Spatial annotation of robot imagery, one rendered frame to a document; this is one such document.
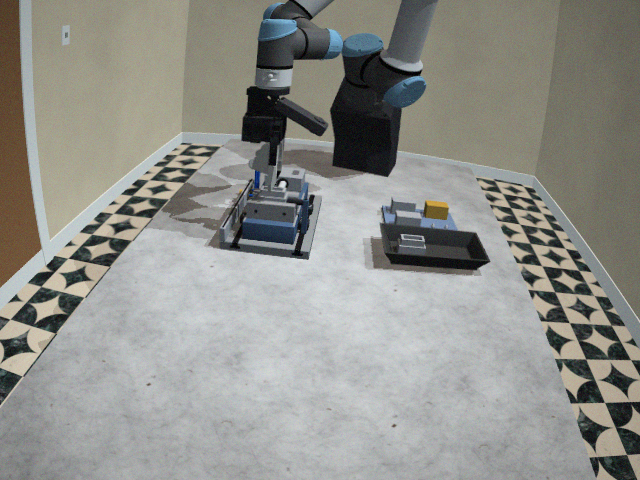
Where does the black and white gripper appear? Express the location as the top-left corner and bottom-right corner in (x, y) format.
(242, 86), (290, 192)

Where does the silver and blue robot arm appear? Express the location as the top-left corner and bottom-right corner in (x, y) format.
(255, 0), (438, 136)

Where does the yellow block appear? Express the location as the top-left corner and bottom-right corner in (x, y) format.
(423, 200), (449, 220)

